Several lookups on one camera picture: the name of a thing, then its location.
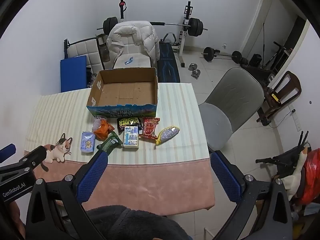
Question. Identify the cardboard box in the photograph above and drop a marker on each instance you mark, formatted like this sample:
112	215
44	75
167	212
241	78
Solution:
120	92

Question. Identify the green snack packet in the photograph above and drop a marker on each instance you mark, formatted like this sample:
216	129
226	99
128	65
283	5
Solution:
110	143

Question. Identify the chrome dumbbell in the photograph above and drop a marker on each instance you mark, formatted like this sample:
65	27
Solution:
193	66
196	73

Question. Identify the grey office chair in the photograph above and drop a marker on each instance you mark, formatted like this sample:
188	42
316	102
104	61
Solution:
235	90

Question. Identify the black exercise machine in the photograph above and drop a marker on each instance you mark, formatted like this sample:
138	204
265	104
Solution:
275	57

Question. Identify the white barbell rack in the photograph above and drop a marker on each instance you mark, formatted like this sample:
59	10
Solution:
183	37

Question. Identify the blue tissue pack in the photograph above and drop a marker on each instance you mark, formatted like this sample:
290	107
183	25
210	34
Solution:
88	142

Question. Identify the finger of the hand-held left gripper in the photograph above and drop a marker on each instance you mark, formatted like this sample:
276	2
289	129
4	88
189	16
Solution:
7	152
35	156

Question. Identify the orange snack packet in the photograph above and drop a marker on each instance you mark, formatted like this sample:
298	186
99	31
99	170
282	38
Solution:
103	130

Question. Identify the small blue wrapper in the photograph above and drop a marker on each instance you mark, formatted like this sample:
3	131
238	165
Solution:
128	60

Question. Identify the red snack packet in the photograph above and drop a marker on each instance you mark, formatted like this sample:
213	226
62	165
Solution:
149	128

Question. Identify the brown wooden chair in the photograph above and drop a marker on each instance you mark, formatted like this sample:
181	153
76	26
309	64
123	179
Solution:
287	80

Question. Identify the red plastic bag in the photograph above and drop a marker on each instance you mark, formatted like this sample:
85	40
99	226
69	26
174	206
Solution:
311	180

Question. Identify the white puffer jacket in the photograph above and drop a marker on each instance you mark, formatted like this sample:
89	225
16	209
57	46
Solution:
145	37

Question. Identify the dark blue weight bench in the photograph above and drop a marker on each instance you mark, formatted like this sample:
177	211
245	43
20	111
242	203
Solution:
168	67

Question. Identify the black folded stand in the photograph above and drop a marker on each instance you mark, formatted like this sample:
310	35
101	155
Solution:
285	160

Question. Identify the barbell with black plates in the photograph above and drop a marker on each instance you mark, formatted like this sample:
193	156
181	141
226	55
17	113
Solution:
195	26

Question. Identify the small yellow item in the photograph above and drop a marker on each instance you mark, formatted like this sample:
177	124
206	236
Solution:
275	97

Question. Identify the small black barbell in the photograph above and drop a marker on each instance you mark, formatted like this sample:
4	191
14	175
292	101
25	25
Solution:
208	53

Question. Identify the black wipes packet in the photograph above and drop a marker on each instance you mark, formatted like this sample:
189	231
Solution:
128	123

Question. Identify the person's dark fleece clothing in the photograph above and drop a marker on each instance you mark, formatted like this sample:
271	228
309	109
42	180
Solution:
132	222

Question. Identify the silver glitter pouch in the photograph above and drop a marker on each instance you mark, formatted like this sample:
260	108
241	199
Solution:
167	135

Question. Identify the white and blue packet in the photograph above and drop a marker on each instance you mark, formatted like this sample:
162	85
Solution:
131	138

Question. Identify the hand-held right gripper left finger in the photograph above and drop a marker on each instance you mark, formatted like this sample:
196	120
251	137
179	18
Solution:
92	177

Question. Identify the person's left forearm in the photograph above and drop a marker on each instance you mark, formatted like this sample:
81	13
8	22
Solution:
16	217

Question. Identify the black speaker box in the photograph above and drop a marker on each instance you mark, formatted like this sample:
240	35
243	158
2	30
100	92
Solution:
255	60

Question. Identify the black router antennas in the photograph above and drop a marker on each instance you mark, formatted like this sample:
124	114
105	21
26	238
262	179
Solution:
303	138

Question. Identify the white goose plush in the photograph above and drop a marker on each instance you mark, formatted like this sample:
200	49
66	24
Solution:
296	177

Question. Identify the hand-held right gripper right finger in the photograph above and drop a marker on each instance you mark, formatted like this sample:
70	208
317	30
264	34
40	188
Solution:
226	180

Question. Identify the brown bag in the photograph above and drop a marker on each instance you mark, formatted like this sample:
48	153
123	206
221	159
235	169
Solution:
103	47

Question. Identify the blue foam mat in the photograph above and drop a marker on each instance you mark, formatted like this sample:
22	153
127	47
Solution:
72	75

